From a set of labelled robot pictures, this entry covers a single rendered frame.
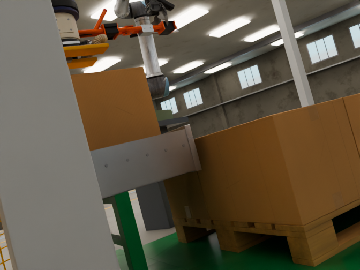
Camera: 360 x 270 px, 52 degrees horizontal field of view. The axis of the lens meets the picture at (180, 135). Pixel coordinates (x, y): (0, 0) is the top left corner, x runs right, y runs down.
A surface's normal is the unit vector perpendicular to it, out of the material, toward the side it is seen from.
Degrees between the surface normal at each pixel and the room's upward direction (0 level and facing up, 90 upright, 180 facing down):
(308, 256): 90
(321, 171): 90
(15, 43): 90
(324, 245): 90
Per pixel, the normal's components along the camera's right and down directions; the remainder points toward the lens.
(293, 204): -0.84, 0.21
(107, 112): 0.50, -0.18
